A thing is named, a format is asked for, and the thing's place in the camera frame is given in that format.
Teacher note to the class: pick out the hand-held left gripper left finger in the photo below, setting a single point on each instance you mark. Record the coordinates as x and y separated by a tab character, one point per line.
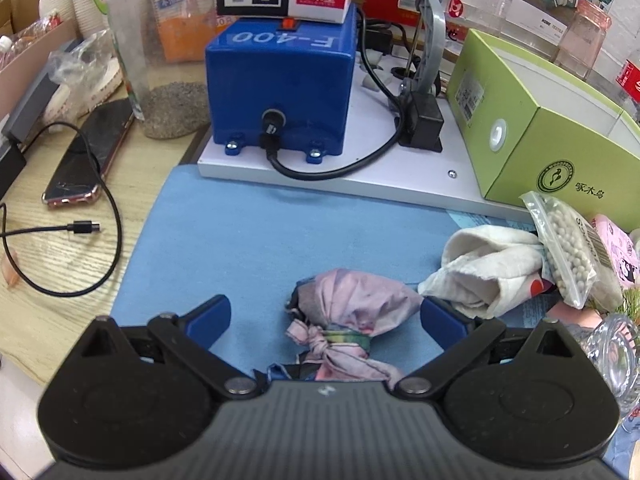
210	317

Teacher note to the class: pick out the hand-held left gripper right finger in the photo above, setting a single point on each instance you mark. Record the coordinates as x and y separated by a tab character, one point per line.
442	322

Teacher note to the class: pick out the knotted pink cloth bundle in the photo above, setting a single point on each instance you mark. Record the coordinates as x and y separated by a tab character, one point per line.
350	305

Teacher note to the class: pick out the pink cartoon tissue packet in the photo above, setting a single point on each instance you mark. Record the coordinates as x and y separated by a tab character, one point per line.
620	245

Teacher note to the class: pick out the green cardboard box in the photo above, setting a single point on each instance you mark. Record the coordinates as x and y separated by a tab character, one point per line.
515	110

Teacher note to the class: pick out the white towel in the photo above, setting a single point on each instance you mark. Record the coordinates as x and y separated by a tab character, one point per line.
480	265

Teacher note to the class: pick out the blue mat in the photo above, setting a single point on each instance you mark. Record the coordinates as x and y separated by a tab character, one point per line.
250	240

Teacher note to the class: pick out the zip bag of white beads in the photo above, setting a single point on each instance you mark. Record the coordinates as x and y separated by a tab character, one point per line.
565	245

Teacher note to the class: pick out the white base board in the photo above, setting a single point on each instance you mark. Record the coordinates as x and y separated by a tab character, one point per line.
350	180

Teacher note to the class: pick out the clear glass ashtray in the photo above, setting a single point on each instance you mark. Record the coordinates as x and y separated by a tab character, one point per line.
615	350

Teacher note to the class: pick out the smartphone with pink case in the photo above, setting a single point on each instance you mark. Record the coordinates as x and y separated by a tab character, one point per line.
85	160

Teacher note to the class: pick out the glass jar with sand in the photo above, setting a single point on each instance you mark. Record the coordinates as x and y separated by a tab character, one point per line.
170	110

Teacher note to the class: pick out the blue sealing machine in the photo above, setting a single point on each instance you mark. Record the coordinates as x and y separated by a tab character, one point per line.
280	85

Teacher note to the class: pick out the grey flat box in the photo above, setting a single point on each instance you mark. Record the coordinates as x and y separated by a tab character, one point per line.
30	105

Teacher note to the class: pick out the clear crumpled plastic bag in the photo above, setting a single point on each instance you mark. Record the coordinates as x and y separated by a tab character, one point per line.
80	70

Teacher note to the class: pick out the orange snack packet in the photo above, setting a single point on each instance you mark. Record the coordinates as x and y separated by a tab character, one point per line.
185	35

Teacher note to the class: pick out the black power adapter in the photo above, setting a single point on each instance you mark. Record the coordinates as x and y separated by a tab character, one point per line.
377	37

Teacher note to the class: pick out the brown cardboard box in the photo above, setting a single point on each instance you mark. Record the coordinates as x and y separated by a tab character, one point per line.
30	60

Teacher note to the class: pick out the pink glass jar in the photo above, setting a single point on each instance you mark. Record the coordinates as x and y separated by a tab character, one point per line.
582	40

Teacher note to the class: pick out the plastic jar with red lid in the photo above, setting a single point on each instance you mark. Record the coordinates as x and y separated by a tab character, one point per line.
480	0

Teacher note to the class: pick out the stack of paper cups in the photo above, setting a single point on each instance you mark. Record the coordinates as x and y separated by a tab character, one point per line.
90	10

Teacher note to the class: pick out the white bedding print box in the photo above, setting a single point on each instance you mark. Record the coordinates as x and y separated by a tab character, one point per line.
545	5

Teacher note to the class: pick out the black foot switch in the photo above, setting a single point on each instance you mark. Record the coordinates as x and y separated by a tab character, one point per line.
425	120

